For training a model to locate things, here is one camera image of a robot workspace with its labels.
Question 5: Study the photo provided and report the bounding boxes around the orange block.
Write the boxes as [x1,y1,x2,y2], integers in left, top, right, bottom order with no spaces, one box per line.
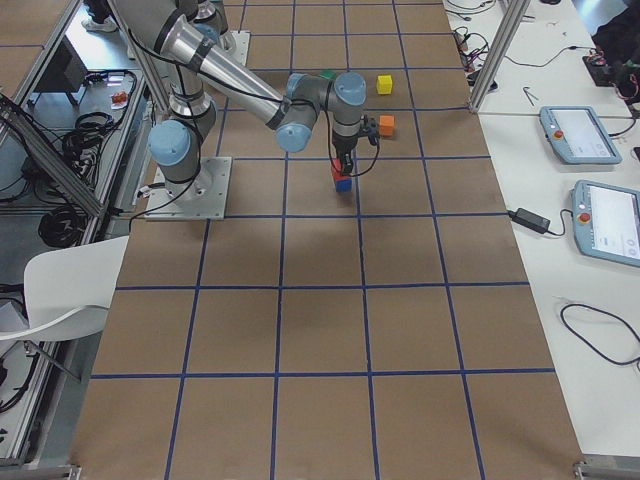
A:
[378,115,396,138]

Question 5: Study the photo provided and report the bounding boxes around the green block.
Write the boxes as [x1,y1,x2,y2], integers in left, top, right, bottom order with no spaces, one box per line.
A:
[319,69,337,81]

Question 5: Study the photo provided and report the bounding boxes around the yellow block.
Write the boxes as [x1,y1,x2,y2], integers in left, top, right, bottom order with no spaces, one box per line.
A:
[376,75,394,96]

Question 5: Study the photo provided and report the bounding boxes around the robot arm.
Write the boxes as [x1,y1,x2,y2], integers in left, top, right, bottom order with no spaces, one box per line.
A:
[114,1,378,204]
[193,0,236,54]

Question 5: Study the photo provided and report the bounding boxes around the lower teach pendant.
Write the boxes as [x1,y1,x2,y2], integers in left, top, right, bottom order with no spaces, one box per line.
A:
[571,180,639,267]

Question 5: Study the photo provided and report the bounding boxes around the black cable on desk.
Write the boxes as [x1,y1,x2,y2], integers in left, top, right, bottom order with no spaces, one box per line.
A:
[559,301,640,373]

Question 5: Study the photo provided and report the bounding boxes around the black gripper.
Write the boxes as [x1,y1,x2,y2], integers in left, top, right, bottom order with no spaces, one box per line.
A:
[331,115,362,175]

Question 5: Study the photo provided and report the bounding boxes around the white chair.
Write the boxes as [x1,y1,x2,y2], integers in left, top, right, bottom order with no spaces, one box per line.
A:
[1,236,129,341]

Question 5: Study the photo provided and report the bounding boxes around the red block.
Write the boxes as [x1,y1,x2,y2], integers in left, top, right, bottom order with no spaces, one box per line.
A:
[331,158,351,182]

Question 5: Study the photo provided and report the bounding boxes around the blue block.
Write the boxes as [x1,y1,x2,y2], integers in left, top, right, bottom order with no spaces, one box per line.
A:
[334,177,352,193]

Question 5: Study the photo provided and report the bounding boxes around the black power adapter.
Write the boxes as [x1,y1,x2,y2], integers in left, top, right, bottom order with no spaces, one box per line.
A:
[508,208,550,234]

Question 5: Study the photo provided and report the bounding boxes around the aluminium frame post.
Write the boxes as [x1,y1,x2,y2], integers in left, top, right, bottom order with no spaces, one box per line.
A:
[469,0,530,113]

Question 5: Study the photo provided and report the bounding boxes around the upper teach pendant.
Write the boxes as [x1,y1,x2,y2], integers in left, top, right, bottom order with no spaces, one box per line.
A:
[539,106,622,165]

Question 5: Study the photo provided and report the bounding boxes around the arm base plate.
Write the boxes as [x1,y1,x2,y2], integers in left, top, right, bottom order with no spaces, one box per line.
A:
[219,30,250,70]
[144,157,233,221]

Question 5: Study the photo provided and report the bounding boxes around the teach pendant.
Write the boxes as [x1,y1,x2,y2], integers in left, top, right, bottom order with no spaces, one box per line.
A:
[539,106,622,165]
[571,180,639,267]

